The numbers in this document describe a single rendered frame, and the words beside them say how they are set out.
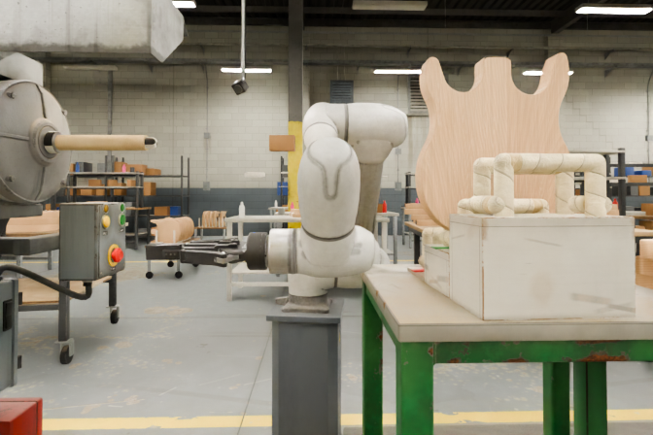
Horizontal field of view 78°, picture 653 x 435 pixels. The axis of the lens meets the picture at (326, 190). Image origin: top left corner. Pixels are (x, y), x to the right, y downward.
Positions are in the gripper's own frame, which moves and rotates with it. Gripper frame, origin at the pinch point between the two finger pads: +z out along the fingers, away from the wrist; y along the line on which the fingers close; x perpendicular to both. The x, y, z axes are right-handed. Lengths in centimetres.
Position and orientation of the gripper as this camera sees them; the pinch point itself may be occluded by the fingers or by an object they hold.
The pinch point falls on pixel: (164, 251)
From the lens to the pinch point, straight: 86.8
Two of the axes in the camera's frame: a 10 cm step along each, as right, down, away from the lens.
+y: -0.3, -1.4, 9.9
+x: 0.1, -9.9, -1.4
